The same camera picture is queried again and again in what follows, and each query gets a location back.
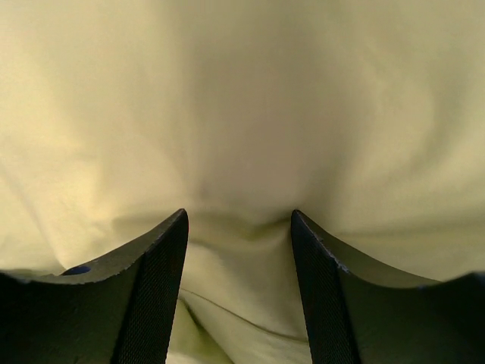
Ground yellow-green trousers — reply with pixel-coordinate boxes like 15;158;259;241
1;1;484;363

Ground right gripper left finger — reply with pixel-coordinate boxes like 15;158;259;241
1;209;189;364

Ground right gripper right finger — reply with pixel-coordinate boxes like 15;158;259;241
290;210;484;363

